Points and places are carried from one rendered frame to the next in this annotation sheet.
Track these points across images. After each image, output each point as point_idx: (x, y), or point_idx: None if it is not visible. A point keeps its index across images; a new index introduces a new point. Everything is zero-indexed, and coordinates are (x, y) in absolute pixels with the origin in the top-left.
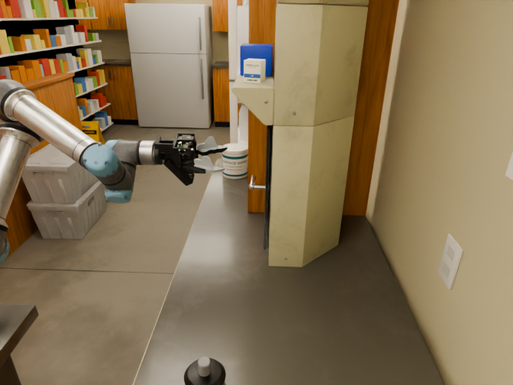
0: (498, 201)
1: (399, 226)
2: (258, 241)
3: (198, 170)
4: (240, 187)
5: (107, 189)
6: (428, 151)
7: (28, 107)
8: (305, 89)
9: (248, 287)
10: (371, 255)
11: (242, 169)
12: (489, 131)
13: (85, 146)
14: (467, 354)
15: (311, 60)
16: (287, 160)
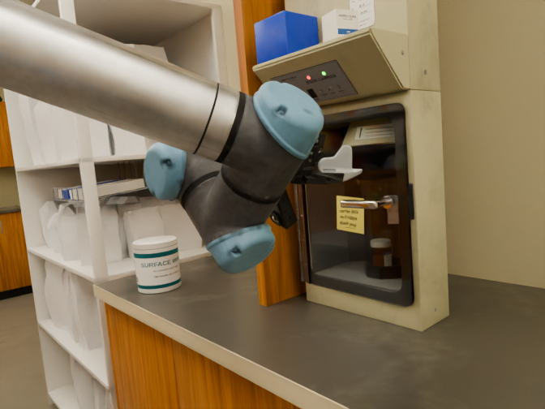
0: None
1: (475, 232)
2: (349, 320)
3: (333, 178)
4: (197, 294)
5: (235, 229)
6: (509, 119)
7: (9, 0)
8: (431, 39)
9: (462, 359)
10: (465, 281)
11: (178, 271)
12: None
13: (238, 92)
14: None
15: (432, 2)
16: (425, 142)
